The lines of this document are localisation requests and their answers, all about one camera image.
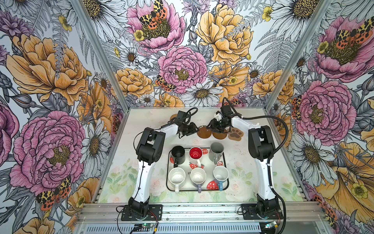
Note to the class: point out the red interior white mug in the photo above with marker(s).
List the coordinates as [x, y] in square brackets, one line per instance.
[195, 156]

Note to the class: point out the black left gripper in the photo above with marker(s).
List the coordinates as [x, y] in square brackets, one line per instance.
[193, 129]

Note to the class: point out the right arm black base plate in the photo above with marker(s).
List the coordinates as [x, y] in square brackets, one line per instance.
[248, 212]

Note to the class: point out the green circuit board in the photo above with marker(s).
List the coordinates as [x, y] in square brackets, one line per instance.
[271, 225]
[145, 227]

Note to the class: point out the aluminium corner post left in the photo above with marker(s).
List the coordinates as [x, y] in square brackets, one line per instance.
[94, 39]

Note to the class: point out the white strawberry print tray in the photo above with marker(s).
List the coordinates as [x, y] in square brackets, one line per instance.
[207, 165]

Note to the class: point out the white mug blue handle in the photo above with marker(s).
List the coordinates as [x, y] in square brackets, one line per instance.
[220, 174]

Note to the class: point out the black mug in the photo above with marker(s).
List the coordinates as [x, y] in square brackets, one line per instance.
[178, 155]

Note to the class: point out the scratched dark brown wooden coaster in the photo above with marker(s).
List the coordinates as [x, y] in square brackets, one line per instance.
[204, 132]

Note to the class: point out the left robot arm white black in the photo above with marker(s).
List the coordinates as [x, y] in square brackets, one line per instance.
[149, 151]

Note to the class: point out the plain brown wooden coaster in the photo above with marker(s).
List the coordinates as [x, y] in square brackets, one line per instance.
[219, 136]

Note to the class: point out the green circuit board left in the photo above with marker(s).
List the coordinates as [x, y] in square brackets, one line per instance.
[145, 227]

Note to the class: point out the grey mug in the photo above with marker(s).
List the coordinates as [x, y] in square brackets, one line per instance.
[215, 152]

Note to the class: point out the aluminium corner post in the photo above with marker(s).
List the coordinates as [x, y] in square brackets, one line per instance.
[315, 20]
[94, 39]

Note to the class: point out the green circuit board right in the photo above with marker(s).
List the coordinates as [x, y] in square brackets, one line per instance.
[271, 225]

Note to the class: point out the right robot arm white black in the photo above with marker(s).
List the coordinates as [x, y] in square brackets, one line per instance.
[261, 147]

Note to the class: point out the white mug purple handle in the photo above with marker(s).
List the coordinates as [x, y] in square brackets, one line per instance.
[198, 177]

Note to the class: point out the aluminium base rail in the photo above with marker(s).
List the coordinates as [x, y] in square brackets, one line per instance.
[204, 218]

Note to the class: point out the aluminium corner post right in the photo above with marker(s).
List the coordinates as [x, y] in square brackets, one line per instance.
[315, 20]

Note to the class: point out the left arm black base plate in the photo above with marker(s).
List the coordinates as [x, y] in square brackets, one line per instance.
[155, 212]

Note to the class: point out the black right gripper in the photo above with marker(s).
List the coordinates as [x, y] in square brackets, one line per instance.
[211, 126]

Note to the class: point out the cork paw print coaster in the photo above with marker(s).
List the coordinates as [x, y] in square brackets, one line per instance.
[235, 134]

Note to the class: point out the round woven rattan coaster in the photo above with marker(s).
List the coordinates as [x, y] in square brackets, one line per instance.
[173, 117]

